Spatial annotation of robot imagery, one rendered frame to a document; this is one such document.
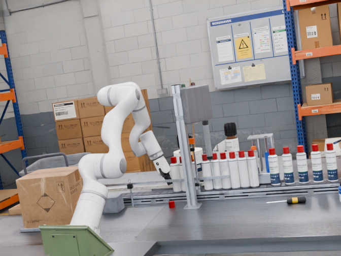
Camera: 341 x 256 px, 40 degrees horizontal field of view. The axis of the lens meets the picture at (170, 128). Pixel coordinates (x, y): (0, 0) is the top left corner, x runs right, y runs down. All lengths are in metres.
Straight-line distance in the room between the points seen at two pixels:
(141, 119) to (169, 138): 4.82
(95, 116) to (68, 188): 3.70
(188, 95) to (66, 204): 0.85
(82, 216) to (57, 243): 0.15
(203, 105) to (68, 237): 1.02
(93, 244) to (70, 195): 0.57
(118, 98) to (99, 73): 5.35
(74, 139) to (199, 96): 3.96
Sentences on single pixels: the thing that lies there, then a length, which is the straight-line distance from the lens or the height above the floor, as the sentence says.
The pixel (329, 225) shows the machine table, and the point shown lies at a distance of 2.16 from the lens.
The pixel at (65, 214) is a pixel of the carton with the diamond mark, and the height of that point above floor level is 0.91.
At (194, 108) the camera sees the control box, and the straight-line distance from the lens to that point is 2.50.
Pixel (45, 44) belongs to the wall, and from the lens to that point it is 8.26.
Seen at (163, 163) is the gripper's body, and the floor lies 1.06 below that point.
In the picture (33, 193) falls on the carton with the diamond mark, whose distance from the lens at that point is 2.62.
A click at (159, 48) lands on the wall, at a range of 7.35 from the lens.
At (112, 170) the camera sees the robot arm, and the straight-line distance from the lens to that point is 2.19.
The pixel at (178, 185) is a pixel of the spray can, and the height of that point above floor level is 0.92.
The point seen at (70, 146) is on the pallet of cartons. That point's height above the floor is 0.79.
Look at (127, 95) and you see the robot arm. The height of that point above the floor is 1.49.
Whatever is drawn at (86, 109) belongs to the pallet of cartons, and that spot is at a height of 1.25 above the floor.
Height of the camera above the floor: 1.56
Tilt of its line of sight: 7 degrees down
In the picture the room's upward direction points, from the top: 8 degrees counter-clockwise
